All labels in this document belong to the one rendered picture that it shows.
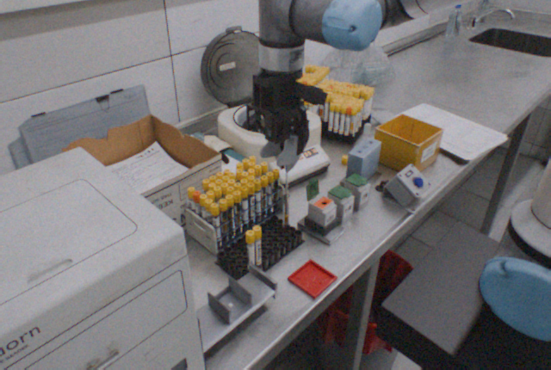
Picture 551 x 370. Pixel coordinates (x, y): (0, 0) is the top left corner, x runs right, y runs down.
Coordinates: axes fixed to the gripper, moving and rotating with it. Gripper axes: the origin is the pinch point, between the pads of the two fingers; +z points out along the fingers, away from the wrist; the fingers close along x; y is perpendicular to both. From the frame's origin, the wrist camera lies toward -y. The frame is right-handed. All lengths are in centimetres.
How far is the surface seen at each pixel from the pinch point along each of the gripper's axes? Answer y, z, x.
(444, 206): -153, 106, -13
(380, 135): -39.0, 9.8, -1.3
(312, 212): -4.2, 12.8, 3.7
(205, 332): 29.3, 14.2, 9.3
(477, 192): -180, 106, -5
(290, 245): 3.3, 16.6, 4.4
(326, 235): -4.5, 16.8, 7.7
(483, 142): -68, 17, 17
